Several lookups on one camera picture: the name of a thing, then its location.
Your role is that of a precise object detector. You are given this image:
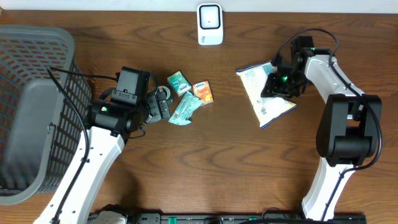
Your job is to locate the green tissue pack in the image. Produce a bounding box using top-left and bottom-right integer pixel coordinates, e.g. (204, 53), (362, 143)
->
(167, 71), (192, 97)

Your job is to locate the teal wrapper packet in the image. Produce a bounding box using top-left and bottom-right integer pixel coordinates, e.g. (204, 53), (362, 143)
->
(169, 91), (203, 126)

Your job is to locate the yellow snack chip bag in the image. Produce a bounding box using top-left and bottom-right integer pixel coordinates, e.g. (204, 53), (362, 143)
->
(236, 62), (297, 129)

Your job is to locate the orange snack packet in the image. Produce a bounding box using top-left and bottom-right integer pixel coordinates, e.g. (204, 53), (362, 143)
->
(192, 81), (214, 106)

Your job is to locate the dark green round-label box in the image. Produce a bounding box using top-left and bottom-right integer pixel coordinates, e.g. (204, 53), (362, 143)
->
(158, 85), (174, 104)

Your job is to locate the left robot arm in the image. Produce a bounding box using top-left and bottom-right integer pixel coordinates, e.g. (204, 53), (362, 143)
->
(34, 126), (125, 223)

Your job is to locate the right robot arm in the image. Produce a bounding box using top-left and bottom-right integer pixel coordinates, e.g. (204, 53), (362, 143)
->
(261, 45), (382, 221)

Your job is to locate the white barcode scanner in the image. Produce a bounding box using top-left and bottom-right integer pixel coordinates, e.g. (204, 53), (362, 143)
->
(197, 3), (224, 45)

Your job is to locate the grey plastic shopping basket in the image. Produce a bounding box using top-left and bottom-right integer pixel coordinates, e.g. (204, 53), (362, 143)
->
(1, 25), (92, 205)

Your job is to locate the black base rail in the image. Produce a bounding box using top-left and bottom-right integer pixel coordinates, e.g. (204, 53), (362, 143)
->
(88, 213), (367, 224)

